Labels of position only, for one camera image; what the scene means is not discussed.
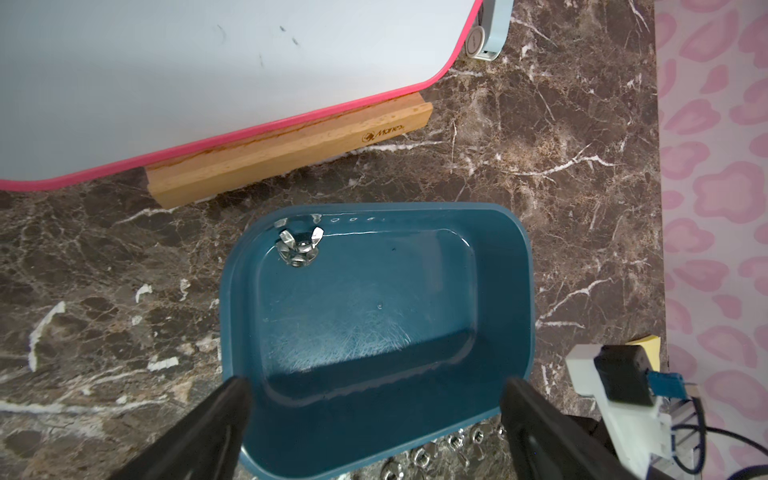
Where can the wooden easel stand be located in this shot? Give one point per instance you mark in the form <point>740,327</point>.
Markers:
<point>216,170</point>

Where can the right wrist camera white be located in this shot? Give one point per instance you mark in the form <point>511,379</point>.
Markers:
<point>649,417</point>

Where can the pile of wing nuts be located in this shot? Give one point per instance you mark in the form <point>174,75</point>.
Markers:
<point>299,250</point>

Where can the yellow sticky note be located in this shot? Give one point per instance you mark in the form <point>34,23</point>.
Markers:
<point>651,344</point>

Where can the teal plastic storage box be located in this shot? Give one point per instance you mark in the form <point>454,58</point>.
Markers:
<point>402,330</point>

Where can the pink framed whiteboard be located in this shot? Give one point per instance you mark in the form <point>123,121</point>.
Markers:
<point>92,88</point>

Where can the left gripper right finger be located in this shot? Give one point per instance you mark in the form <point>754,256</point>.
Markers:
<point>547,444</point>

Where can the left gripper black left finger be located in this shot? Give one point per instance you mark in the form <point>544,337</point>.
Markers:
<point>205,444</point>

